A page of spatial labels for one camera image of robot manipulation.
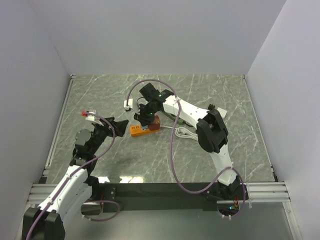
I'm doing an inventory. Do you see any green power strip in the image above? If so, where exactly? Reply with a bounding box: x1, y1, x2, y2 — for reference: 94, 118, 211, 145
162, 111, 192, 127

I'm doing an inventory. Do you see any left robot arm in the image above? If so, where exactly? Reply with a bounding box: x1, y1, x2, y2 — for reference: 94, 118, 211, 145
21, 111, 129, 240

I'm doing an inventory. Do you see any aluminium frame rail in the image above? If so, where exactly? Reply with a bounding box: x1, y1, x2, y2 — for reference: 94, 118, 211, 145
27, 181, 292, 205

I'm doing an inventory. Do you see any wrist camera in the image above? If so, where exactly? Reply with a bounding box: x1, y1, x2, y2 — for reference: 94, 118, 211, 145
123, 98, 133, 112
81, 109, 100, 123

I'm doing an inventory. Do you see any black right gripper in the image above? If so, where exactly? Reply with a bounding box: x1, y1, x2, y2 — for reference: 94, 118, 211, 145
133, 102, 157, 128

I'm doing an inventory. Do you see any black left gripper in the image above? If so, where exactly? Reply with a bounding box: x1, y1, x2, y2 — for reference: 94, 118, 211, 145
89, 117, 128, 155

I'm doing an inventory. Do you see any red koi cube adapter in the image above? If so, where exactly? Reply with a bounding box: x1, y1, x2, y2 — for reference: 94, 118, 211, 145
153, 115, 161, 129

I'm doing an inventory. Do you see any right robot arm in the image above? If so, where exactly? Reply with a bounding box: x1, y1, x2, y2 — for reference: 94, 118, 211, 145
134, 79, 241, 200

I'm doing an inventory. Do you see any white charger plug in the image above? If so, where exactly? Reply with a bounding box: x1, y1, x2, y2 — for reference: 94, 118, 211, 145
217, 107, 228, 119

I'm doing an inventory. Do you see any black base bar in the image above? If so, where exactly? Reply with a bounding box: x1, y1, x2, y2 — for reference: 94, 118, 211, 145
70, 182, 251, 218

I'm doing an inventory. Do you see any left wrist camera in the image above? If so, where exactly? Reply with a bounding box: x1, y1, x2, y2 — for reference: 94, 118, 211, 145
81, 109, 100, 123

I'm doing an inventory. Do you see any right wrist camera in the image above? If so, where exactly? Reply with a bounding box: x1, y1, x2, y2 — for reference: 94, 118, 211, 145
123, 98, 133, 112

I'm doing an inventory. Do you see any orange power strip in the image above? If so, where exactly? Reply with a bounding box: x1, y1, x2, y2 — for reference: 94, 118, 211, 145
129, 123, 160, 138

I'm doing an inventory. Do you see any white power cable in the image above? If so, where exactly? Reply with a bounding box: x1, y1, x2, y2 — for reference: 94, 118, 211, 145
161, 125, 199, 141

